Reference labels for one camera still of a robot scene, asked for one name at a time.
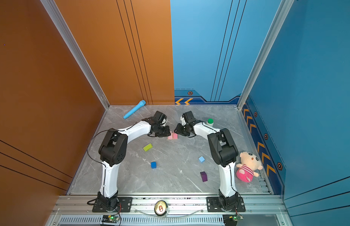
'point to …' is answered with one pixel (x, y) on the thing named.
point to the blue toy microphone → (135, 108)
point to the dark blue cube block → (153, 165)
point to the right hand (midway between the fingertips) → (175, 131)
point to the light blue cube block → (201, 159)
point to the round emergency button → (160, 208)
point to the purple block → (204, 176)
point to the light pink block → (170, 137)
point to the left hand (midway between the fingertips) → (170, 132)
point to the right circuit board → (236, 217)
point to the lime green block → (147, 147)
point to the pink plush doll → (250, 164)
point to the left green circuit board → (113, 218)
